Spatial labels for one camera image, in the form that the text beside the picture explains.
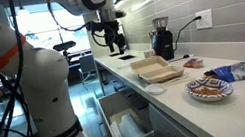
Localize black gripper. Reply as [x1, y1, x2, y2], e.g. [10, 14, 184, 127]
[101, 17, 129, 58]

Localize blue patterned paper bowl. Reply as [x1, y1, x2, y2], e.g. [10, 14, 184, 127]
[183, 72, 236, 107]

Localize brown cereal flakes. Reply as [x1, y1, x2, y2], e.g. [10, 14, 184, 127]
[191, 81, 226, 100]

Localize white printed paper cup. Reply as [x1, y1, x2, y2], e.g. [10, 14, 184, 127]
[142, 49, 156, 60]

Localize grey chair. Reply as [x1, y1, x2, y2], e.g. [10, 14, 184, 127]
[76, 53, 99, 84]

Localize black coffee grinder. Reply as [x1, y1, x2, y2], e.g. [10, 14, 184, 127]
[147, 16, 178, 64]

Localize round white plastic lid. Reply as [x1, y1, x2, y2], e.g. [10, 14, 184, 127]
[144, 81, 167, 97]

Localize small orange blue snack packet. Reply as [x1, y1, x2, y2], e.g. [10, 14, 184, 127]
[182, 56, 206, 72]

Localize white paper roll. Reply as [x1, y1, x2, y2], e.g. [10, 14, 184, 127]
[108, 119, 124, 137]
[117, 111, 147, 137]

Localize orange chips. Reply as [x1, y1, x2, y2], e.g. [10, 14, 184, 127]
[204, 73, 221, 82]

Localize blue chip bag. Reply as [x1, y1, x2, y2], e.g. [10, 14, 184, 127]
[203, 60, 245, 87]

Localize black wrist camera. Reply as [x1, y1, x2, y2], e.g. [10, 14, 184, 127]
[87, 18, 105, 32]

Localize black camera on tripod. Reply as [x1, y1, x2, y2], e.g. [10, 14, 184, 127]
[51, 39, 81, 68]

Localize black long-handled spoon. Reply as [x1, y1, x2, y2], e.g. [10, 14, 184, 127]
[167, 53, 192, 63]

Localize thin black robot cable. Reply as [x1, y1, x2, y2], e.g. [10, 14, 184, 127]
[42, 0, 97, 38]

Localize black grinder power cable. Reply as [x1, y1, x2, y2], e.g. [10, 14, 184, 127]
[168, 15, 208, 52]

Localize white double wall outlet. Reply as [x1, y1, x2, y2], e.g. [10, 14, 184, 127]
[193, 8, 216, 31]

